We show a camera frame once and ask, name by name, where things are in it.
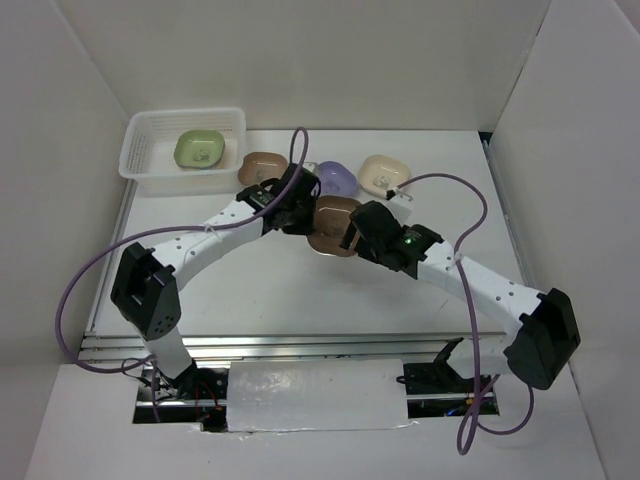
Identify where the brown plate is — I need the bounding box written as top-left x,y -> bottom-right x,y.
238,151 -> 289,187
307,195 -> 361,257

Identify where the cream plate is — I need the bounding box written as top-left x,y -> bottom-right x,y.
357,155 -> 411,198

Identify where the green plate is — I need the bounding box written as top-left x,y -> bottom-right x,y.
173,130 -> 226,166

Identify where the purple plate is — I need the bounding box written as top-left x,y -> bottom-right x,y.
177,159 -> 221,171
317,161 -> 359,198

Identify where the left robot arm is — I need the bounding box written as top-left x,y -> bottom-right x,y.
110,164 -> 321,399

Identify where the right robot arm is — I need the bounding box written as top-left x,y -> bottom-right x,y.
341,201 -> 581,392

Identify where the white plastic bin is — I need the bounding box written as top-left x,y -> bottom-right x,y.
118,107 -> 246,197

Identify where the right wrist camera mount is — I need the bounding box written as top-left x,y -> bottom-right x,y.
385,188 -> 414,212

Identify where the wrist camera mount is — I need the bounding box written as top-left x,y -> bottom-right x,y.
385,188 -> 414,212
302,161 -> 318,176

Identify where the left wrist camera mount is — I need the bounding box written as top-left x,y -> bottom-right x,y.
302,161 -> 318,176

